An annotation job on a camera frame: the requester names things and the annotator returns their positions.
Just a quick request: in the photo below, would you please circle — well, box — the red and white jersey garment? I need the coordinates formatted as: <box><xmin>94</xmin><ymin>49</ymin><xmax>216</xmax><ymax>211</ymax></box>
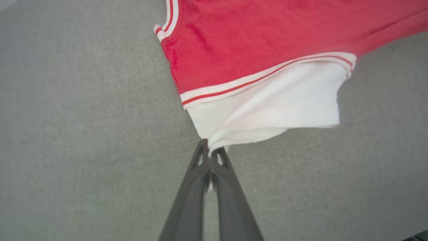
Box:
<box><xmin>153</xmin><ymin>0</ymin><xmax>428</xmax><ymax>153</ymax></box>

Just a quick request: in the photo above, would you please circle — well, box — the grey fabric sofa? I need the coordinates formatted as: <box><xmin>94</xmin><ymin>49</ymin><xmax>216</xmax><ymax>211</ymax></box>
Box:
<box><xmin>0</xmin><ymin>0</ymin><xmax>428</xmax><ymax>241</ymax></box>

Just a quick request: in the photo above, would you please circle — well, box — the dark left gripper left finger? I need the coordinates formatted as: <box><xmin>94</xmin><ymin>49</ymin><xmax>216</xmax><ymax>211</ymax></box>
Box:
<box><xmin>158</xmin><ymin>139</ymin><xmax>211</xmax><ymax>241</ymax></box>

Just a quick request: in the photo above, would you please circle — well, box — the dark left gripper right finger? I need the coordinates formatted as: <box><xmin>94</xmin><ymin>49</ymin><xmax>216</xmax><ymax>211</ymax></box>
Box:
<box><xmin>211</xmin><ymin>147</ymin><xmax>265</xmax><ymax>241</ymax></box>

